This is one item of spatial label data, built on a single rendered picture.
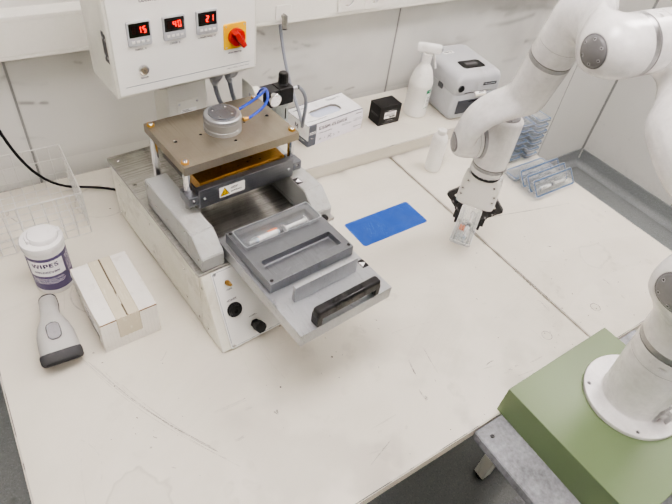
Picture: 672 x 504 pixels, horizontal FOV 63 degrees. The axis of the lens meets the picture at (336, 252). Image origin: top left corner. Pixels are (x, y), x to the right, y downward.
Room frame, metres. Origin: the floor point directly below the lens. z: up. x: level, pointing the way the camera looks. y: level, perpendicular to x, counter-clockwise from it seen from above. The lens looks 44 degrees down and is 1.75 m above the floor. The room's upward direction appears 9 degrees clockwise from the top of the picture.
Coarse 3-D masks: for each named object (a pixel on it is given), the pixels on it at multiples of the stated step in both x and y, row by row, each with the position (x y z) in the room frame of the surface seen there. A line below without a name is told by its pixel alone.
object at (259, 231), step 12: (300, 204) 0.90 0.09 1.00; (276, 216) 0.85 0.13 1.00; (288, 216) 0.86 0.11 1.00; (300, 216) 0.86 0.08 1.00; (312, 216) 0.87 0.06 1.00; (240, 228) 0.80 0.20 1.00; (252, 228) 0.80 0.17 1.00; (264, 228) 0.81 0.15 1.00; (276, 228) 0.81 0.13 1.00; (288, 228) 0.82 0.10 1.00; (240, 240) 0.76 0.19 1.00; (252, 240) 0.77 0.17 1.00
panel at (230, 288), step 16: (224, 272) 0.75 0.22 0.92; (224, 288) 0.74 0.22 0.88; (240, 288) 0.76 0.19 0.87; (224, 304) 0.72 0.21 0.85; (240, 304) 0.74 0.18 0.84; (256, 304) 0.76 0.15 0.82; (224, 320) 0.70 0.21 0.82; (240, 320) 0.72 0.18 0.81; (272, 320) 0.76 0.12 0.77; (240, 336) 0.70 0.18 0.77; (256, 336) 0.72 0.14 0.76
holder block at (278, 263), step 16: (288, 208) 0.89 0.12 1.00; (320, 224) 0.86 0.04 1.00; (272, 240) 0.79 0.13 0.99; (288, 240) 0.79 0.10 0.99; (304, 240) 0.80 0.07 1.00; (320, 240) 0.82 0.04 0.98; (336, 240) 0.82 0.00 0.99; (240, 256) 0.74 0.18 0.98; (256, 256) 0.73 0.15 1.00; (272, 256) 0.74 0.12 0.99; (288, 256) 0.76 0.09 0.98; (304, 256) 0.77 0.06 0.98; (320, 256) 0.76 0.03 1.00; (336, 256) 0.78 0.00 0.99; (256, 272) 0.70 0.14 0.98; (272, 272) 0.71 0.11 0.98; (288, 272) 0.71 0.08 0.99; (304, 272) 0.72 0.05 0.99; (272, 288) 0.67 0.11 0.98
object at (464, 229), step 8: (464, 208) 1.23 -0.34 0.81; (472, 208) 1.23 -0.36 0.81; (464, 216) 1.19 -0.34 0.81; (472, 216) 1.19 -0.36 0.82; (456, 224) 1.15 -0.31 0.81; (464, 224) 1.15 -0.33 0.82; (472, 224) 1.16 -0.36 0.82; (456, 232) 1.12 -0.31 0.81; (464, 232) 1.12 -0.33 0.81; (472, 232) 1.13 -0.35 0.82; (456, 240) 1.08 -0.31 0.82; (464, 240) 1.09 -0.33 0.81
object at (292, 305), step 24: (240, 264) 0.73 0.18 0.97; (336, 264) 0.73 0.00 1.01; (264, 288) 0.68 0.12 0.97; (288, 288) 0.69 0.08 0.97; (312, 288) 0.68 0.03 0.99; (336, 288) 0.71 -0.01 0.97; (384, 288) 0.73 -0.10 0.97; (288, 312) 0.63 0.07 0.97; (336, 312) 0.65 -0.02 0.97; (360, 312) 0.68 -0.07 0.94; (312, 336) 0.60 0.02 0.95
